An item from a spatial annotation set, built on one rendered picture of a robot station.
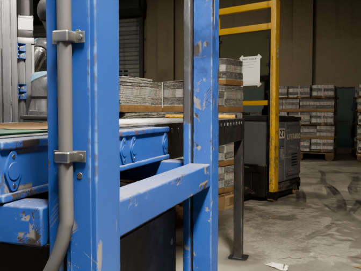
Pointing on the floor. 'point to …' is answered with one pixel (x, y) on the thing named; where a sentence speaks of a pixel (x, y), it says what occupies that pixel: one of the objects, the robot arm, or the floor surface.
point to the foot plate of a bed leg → (238, 257)
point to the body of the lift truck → (290, 122)
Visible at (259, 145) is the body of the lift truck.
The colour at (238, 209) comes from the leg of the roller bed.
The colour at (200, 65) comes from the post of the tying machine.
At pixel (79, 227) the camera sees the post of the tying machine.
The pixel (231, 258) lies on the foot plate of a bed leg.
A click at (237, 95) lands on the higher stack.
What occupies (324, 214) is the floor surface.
